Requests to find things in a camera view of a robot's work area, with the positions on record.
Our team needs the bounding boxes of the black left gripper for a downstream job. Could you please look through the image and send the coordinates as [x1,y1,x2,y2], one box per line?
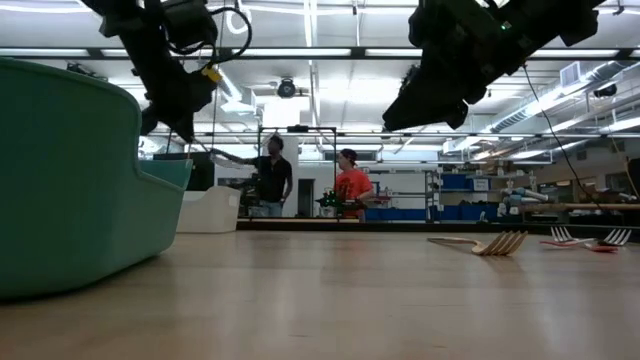
[117,29,219,144]

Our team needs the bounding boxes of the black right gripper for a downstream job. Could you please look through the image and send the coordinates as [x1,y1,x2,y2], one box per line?
[382,0,531,132]

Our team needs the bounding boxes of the gold fork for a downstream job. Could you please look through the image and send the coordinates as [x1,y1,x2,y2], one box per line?
[427,229,530,257]

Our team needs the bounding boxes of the white plastic bin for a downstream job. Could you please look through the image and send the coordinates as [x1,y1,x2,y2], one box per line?
[175,185,242,234]

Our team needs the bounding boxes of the blue storage bins shelf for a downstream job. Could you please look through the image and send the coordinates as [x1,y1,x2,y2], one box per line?
[364,172,501,222]

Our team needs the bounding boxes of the person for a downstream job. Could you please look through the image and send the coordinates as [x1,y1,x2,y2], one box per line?
[239,134,295,219]
[335,148,376,224]

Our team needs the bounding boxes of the white rolled tubes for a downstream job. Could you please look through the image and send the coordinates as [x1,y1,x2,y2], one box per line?
[501,185,550,207]

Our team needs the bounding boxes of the round black ceiling device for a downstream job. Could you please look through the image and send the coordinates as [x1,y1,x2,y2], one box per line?
[276,77,298,99]

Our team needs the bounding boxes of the teal plastic bin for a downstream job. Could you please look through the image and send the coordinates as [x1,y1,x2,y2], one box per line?
[0,57,194,301]

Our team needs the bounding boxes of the black benchtop equipment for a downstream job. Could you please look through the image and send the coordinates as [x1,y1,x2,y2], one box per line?
[315,188,369,214]

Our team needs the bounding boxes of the wooden workbench top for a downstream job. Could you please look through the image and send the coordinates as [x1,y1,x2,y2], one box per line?
[519,202,640,211]

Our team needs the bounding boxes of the overhead frame bar with lights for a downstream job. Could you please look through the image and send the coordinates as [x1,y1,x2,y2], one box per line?
[0,46,640,62]

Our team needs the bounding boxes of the black ceiling camera mount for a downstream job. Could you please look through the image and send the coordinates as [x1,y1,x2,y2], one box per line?
[64,62,109,84]

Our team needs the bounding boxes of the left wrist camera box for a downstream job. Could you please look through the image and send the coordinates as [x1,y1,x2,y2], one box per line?
[162,0,220,50]

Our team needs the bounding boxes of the white cable ring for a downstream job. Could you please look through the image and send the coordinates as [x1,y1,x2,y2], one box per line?
[225,0,253,36]

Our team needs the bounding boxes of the black left gripper cable loop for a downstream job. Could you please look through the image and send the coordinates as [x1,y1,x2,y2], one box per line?
[167,4,254,84]

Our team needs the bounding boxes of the silver ventilation duct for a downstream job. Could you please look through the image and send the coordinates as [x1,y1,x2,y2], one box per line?
[489,59,640,134]

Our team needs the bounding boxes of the black table frame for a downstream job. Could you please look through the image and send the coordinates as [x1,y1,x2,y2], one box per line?
[235,218,640,244]

